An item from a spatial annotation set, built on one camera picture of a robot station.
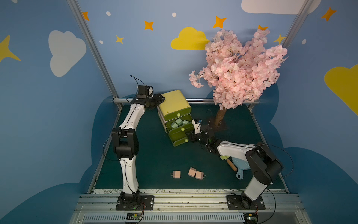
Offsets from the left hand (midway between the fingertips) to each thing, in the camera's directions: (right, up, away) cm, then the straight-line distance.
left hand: (161, 98), depth 96 cm
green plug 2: (+9, -19, 0) cm, 21 cm away
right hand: (+19, -22, -5) cm, 30 cm away
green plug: (+13, -16, +2) cm, 21 cm away
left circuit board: (-11, -65, -24) cm, 71 cm away
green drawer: (+8, -12, -6) cm, 16 cm away
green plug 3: (+17, -16, 0) cm, 24 cm away
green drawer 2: (+14, -22, -2) cm, 26 cm away
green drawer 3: (+14, -30, -1) cm, 33 cm away
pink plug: (+11, -48, -14) cm, 51 cm away
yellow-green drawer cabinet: (+9, -2, +1) cm, 10 cm away
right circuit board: (+51, -67, -23) cm, 87 cm away
